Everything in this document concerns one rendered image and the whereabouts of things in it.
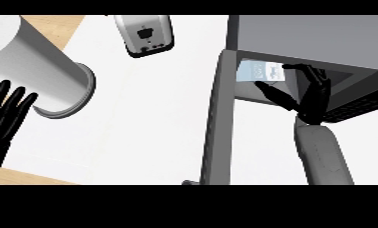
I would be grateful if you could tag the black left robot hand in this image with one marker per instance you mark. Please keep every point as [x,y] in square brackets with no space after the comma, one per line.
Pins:
[10,112]

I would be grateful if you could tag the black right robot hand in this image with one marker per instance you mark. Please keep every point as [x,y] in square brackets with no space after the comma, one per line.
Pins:
[310,100]

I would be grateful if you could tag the white and blue milk carton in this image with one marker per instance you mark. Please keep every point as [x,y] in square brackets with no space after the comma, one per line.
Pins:
[258,71]

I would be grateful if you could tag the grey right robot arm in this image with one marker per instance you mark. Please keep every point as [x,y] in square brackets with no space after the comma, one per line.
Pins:
[322,153]

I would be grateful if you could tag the grey microwave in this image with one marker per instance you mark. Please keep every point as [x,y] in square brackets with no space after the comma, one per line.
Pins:
[314,62]

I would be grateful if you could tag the grey microwave door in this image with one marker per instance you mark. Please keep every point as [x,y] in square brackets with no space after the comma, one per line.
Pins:
[218,118]

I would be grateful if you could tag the white cylindrical appliance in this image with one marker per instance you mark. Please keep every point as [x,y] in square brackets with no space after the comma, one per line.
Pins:
[41,68]

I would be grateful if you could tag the silver toaster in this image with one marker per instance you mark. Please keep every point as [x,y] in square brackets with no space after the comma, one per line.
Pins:
[146,35]

